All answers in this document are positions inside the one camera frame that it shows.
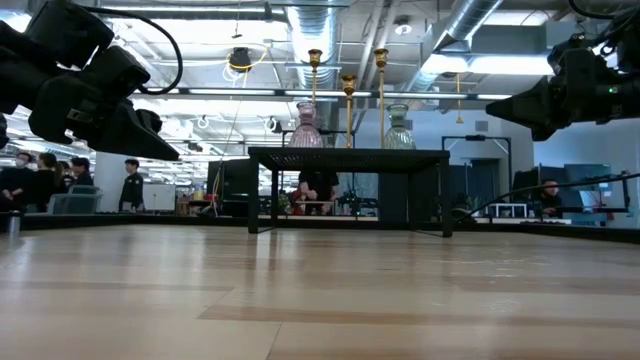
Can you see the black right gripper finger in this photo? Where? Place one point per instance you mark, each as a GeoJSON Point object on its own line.
{"type": "Point", "coordinates": [530, 107]}

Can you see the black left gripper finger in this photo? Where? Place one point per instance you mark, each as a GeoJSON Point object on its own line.
{"type": "Point", "coordinates": [130, 137]}
{"type": "Point", "coordinates": [150, 121]}

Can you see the green ribbed glass vase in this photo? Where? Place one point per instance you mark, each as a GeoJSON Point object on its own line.
{"type": "Point", "coordinates": [398, 135]}

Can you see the pink ribbed glass vase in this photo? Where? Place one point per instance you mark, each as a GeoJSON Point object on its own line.
{"type": "Point", "coordinates": [306, 135]}

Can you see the medium brass candlestick holder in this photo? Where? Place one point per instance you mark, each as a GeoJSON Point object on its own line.
{"type": "Point", "coordinates": [314, 57]}

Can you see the short brass candlestick holder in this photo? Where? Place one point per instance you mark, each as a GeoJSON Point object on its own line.
{"type": "Point", "coordinates": [348, 82]}

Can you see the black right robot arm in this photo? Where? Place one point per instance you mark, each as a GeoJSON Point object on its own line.
{"type": "Point", "coordinates": [634, 95]}

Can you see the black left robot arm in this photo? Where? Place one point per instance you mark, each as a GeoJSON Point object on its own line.
{"type": "Point", "coordinates": [30, 65]}

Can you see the person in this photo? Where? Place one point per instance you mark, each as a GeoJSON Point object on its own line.
{"type": "Point", "coordinates": [15, 182]}
{"type": "Point", "coordinates": [46, 180]}
{"type": "Point", "coordinates": [315, 187]}
{"type": "Point", "coordinates": [550, 200]}
{"type": "Point", "coordinates": [132, 190]}
{"type": "Point", "coordinates": [82, 172]}

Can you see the white cabinet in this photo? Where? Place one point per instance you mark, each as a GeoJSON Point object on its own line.
{"type": "Point", "coordinates": [159, 197]}

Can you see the brass hanging rod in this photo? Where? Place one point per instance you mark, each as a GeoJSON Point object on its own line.
{"type": "Point", "coordinates": [458, 100]}

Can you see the grey chair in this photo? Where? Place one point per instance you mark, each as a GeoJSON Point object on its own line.
{"type": "Point", "coordinates": [75, 202]}

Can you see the white shelf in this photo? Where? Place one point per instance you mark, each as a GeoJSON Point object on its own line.
{"type": "Point", "coordinates": [507, 210]}

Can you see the tall brass candlestick holder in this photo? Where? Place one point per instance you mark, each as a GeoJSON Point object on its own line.
{"type": "Point", "coordinates": [381, 56]}

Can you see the black perforated metal stand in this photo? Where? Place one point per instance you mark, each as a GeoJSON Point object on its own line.
{"type": "Point", "coordinates": [350, 160]}

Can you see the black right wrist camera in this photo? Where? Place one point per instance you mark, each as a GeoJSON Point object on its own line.
{"type": "Point", "coordinates": [570, 47]}

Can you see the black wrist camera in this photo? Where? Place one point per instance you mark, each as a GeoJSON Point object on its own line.
{"type": "Point", "coordinates": [570, 47]}
{"type": "Point", "coordinates": [120, 70]}

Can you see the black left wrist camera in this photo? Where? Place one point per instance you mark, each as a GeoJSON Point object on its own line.
{"type": "Point", "coordinates": [120, 70]}

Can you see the black metal rack frame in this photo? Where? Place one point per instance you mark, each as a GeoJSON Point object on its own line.
{"type": "Point", "coordinates": [475, 137]}

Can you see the black aluminium table frame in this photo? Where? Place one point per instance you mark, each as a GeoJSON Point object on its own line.
{"type": "Point", "coordinates": [150, 220]}

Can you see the black overhead camera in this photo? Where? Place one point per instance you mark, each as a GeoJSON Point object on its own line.
{"type": "Point", "coordinates": [240, 59]}

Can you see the silver spiral air duct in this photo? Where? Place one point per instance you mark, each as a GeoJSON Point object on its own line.
{"type": "Point", "coordinates": [465, 17]}
{"type": "Point", "coordinates": [315, 40]}

